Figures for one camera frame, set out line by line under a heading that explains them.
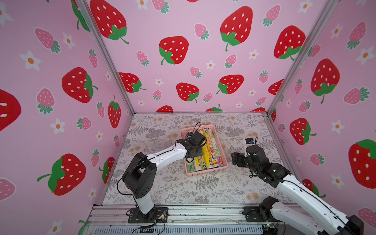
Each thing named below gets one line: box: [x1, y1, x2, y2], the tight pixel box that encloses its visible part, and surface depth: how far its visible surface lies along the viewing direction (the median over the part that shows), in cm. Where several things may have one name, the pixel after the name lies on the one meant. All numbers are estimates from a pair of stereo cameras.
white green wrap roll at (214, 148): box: [208, 129, 220, 167], surface depth 95 cm
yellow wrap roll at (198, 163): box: [193, 156, 203, 172], surface depth 85 cm
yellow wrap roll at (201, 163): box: [197, 156, 205, 171], surface depth 89 cm
